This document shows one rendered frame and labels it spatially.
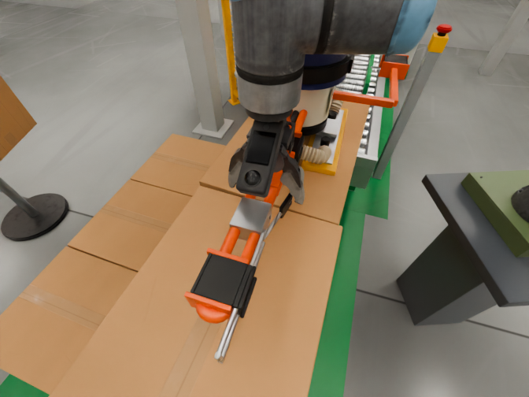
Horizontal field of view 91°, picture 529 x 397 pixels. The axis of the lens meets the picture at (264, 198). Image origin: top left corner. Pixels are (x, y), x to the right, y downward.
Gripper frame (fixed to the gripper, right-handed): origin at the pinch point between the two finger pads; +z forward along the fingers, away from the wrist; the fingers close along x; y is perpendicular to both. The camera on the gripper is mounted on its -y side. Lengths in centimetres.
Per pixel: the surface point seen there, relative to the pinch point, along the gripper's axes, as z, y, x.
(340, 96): -0.3, 44.5, -9.8
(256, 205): -1.2, -3.0, 0.7
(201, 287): -1.9, -21.0, 3.2
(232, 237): -0.4, -10.7, 2.6
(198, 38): 29, 149, 95
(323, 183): 13.0, 20.5, -10.8
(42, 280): 53, -20, 80
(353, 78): 55, 181, -15
